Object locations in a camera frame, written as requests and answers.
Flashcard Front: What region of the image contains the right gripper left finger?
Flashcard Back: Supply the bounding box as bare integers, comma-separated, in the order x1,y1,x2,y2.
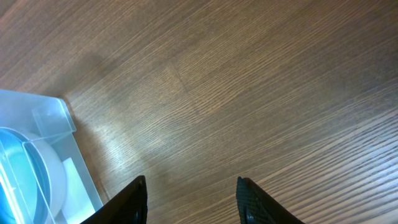
81,175,148,224

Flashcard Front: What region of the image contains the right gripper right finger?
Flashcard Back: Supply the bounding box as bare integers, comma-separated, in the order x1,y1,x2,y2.
236,177,303,224

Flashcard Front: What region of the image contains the cream bowl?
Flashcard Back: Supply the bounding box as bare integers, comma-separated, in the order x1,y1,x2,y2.
22,131,67,218

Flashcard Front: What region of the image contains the clear plastic storage container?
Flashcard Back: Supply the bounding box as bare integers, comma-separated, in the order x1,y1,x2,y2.
1,90,103,223

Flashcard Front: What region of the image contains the dark blue bowl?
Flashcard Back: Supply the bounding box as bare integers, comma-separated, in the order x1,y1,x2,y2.
1,128,53,223

